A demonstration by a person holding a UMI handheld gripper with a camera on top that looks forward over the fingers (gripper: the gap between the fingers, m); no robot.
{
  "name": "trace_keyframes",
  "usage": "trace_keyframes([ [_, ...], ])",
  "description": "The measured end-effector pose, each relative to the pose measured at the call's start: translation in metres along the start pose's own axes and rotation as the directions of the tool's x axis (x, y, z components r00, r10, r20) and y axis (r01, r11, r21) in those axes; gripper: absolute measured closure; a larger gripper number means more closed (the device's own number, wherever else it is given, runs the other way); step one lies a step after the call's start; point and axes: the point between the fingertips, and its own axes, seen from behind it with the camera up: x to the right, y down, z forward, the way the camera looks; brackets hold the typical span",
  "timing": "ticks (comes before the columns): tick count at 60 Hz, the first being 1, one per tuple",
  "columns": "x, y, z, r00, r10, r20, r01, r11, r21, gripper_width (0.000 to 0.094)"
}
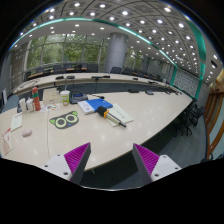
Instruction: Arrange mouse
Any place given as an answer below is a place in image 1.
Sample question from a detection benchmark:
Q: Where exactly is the owl face mouse pad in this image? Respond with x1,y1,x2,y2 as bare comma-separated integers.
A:
49,111,79,129

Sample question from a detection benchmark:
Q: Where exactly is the red white leaflet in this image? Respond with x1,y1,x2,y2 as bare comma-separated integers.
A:
2,128,13,155

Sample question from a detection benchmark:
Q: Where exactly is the black office chair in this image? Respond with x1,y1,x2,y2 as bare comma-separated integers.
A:
173,101,206,135

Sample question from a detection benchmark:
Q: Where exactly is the white paper left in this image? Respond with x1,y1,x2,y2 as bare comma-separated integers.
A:
11,113,22,131

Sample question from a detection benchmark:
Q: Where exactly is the white paper cup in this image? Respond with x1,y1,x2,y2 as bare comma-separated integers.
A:
60,90,70,106

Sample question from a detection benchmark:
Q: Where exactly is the colourful leaflet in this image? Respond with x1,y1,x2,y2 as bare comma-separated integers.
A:
41,104,60,112

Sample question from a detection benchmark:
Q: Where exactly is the blue notebook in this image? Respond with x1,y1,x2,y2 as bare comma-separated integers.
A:
87,98,112,111

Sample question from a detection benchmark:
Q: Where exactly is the pink computer mouse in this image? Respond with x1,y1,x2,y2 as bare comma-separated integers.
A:
22,129,32,137

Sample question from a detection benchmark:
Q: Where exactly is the black desk phone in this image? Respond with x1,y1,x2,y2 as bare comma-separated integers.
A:
70,92,88,104

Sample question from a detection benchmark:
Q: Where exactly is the grey round pillar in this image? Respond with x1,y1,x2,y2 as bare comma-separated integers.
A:
104,32,128,73

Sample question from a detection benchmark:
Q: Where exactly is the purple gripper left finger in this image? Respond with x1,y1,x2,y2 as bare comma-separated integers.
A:
43,142,92,185

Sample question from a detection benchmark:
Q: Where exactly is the wooden railing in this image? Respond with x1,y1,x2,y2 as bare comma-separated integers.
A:
204,88,224,160

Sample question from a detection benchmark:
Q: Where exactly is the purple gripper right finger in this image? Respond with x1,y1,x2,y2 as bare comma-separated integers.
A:
132,143,183,187

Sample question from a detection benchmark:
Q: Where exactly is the white box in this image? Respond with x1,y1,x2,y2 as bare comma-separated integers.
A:
26,99,34,112
19,98,27,113

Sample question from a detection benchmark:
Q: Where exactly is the red orange bottle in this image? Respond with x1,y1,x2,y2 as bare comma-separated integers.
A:
32,87,41,111

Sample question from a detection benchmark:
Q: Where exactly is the white box left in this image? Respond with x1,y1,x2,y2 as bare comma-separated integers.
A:
19,98,27,113

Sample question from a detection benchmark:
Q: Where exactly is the white box right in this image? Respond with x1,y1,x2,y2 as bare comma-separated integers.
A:
26,99,34,112

